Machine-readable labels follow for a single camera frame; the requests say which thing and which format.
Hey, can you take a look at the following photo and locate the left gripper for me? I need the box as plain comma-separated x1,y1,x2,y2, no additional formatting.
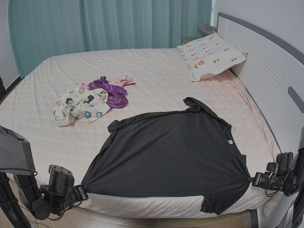
69,184,89,205

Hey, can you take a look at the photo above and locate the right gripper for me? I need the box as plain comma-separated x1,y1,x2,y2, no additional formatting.
251,171,270,189

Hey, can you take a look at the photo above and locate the black T-shirt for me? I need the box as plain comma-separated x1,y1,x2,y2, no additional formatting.
81,97,252,215

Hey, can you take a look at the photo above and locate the bed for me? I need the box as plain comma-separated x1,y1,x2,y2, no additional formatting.
0,12,304,228

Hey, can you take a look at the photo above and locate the white printed pyjama garment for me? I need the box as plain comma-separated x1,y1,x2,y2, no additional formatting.
53,82,110,127

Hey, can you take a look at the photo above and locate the purple garment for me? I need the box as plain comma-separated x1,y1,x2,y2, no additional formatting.
88,76,129,109

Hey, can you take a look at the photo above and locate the pink garment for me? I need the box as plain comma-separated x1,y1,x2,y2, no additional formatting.
112,74,137,87

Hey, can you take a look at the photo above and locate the white printed pillow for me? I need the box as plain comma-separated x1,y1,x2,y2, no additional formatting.
177,32,248,81

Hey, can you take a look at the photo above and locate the grey bedside table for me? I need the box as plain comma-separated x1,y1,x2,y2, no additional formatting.
182,23,218,46

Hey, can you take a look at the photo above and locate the blue-green curtain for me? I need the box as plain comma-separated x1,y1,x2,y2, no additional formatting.
8,0,213,79

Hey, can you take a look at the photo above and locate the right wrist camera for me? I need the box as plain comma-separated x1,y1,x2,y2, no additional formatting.
266,162,279,174

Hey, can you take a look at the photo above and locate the black cable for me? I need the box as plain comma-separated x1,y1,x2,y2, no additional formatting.
46,194,72,221
264,185,284,197

